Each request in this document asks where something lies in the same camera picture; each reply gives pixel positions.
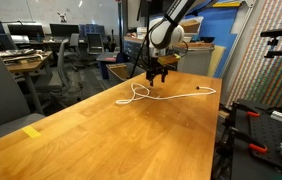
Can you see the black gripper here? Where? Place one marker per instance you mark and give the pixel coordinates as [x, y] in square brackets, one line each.
[156, 66]

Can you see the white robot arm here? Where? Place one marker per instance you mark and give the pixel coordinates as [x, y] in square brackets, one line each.
[166, 31]

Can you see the small clear tape piece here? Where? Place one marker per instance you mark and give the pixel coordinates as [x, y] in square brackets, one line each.
[158, 96]

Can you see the grey cabinet with wooden top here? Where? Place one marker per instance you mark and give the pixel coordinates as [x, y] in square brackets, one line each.
[194, 63]

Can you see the white containers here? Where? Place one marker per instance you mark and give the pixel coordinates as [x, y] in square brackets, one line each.
[141, 30]

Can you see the dark blue side table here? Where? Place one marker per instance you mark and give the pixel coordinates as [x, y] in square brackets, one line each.
[106, 68]

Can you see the beige foam board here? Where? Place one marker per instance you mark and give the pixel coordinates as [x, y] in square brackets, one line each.
[216, 61]

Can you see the brown cardboard box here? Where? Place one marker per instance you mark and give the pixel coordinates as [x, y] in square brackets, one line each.
[192, 26]

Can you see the black bowl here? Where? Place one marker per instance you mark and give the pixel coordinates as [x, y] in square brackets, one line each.
[207, 39]

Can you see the black tripod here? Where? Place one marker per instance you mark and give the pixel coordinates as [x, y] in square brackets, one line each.
[147, 13]

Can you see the black mesh office chair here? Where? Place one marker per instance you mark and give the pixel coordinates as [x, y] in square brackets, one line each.
[95, 43]

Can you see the blue board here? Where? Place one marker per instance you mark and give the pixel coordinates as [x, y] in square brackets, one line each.
[224, 40]

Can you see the blue storage rack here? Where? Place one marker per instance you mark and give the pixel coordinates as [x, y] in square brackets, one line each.
[92, 29]

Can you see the dark grey office chair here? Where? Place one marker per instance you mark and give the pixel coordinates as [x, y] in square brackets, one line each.
[62, 66]

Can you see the multicolour patterned panel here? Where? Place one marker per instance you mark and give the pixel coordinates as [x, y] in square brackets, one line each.
[264, 83]

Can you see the small picture on whiteboard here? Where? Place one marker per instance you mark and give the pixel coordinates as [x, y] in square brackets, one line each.
[62, 17]

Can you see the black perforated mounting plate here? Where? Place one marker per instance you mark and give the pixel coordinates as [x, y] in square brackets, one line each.
[271, 133]

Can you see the wooden desk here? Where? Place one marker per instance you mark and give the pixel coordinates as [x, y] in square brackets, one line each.
[27, 65]

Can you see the yellow tape strip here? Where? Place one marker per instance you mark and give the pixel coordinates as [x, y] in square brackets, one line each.
[31, 132]

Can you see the pile of papers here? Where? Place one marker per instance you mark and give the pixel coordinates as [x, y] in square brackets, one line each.
[17, 53]

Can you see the whiteboard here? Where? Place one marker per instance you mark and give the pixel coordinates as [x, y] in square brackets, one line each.
[31, 10]

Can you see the large black wall screen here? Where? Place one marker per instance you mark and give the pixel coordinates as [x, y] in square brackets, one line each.
[157, 6]

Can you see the black stand frame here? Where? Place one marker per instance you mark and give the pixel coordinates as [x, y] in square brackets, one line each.
[232, 150]

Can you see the white aluminium rail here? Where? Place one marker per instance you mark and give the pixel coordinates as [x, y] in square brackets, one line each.
[251, 4]

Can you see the black external camera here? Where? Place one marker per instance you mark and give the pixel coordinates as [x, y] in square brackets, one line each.
[277, 32]

